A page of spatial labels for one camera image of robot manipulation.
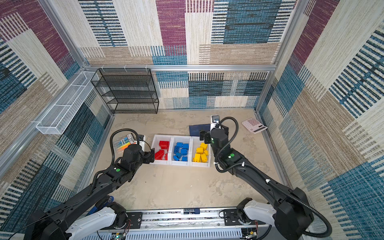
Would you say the white wire mesh basket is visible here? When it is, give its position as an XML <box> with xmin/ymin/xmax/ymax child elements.
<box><xmin>36</xmin><ymin>71</ymin><xmax>95</xmax><ymax>135</ymax></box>

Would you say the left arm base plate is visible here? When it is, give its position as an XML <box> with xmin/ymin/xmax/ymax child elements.
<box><xmin>102</xmin><ymin>212</ymin><xmax>143</xmax><ymax>231</ymax></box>

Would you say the aluminium front rail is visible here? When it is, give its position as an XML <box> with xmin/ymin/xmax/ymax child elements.
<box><xmin>81</xmin><ymin>202</ymin><xmax>284</xmax><ymax>240</ymax></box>

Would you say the white bin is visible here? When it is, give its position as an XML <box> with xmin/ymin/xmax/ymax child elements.
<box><xmin>191</xmin><ymin>137</ymin><xmax>211</xmax><ymax>168</ymax></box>
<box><xmin>151</xmin><ymin>135</ymin><xmax>172</xmax><ymax>165</ymax></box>
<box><xmin>169</xmin><ymin>136</ymin><xmax>193</xmax><ymax>166</ymax></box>

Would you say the black wire shelf rack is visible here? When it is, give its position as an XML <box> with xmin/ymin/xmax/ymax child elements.
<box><xmin>91</xmin><ymin>68</ymin><xmax>160</xmax><ymax>114</ymax></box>

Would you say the white right bin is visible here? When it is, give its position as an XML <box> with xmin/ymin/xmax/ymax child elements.
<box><xmin>191</xmin><ymin>137</ymin><xmax>211</xmax><ymax>168</ymax></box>

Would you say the blue book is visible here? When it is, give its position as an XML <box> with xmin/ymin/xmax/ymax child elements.
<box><xmin>189</xmin><ymin>124</ymin><xmax>211</xmax><ymax>137</ymax></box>

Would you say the pink calculator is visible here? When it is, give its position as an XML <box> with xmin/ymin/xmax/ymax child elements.
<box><xmin>242</xmin><ymin>118</ymin><xmax>268</xmax><ymax>134</ymax></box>

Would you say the white left bin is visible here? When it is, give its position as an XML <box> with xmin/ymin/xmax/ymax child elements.
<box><xmin>151</xmin><ymin>135</ymin><xmax>172</xmax><ymax>165</ymax></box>

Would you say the red long lego brick top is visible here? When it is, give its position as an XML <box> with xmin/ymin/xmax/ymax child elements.
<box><xmin>159</xmin><ymin>141</ymin><xmax>170</xmax><ymax>150</ymax></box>

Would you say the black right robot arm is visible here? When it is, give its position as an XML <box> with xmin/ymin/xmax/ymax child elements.
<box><xmin>200</xmin><ymin>115</ymin><xmax>333</xmax><ymax>240</ymax></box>

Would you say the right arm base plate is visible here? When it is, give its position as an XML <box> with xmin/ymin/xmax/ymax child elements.
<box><xmin>219</xmin><ymin>209</ymin><xmax>266</xmax><ymax>226</ymax></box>

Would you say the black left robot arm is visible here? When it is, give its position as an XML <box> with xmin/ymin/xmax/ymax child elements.
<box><xmin>22</xmin><ymin>143</ymin><xmax>155</xmax><ymax>240</ymax></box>

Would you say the red long lego brick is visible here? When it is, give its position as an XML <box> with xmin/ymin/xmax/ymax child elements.
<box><xmin>155</xmin><ymin>150</ymin><xmax>165</xmax><ymax>160</ymax></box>
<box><xmin>159</xmin><ymin>141</ymin><xmax>170</xmax><ymax>150</ymax></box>

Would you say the pack of coloured markers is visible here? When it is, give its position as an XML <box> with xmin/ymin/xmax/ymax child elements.
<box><xmin>114</xmin><ymin>133</ymin><xmax>137</xmax><ymax>153</ymax></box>

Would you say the yellow long lego brick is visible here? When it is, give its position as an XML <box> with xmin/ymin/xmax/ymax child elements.
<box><xmin>193</xmin><ymin>154</ymin><xmax>202</xmax><ymax>163</ymax></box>

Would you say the white middle bin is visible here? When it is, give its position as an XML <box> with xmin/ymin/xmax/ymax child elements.
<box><xmin>169</xmin><ymin>136</ymin><xmax>193</xmax><ymax>166</ymax></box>

